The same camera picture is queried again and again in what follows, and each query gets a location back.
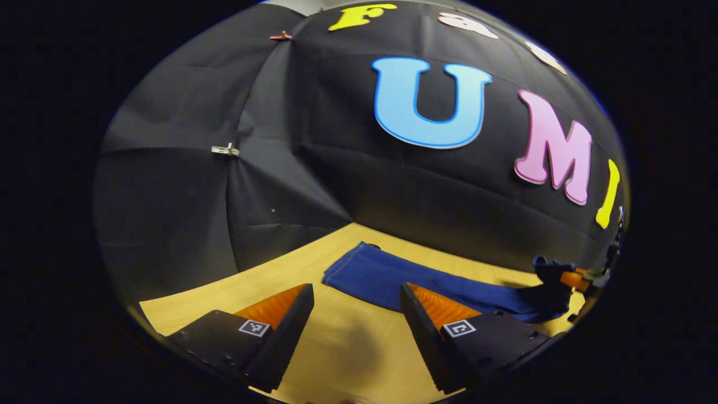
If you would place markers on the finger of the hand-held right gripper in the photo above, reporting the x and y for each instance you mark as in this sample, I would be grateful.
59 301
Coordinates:
552 268
585 307

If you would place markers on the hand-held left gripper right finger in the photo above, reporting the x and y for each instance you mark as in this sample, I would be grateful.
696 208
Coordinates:
426 336

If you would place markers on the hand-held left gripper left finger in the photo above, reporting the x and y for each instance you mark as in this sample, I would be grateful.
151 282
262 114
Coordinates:
286 336

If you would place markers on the blue denim jeans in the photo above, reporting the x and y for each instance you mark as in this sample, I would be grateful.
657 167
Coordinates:
404 280

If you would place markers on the black backdrop cloth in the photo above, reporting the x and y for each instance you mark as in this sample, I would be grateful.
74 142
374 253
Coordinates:
280 168

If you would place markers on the silver spring clip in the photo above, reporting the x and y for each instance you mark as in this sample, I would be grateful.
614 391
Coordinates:
225 150

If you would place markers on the red spring clip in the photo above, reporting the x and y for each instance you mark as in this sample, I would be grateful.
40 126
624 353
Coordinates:
280 36

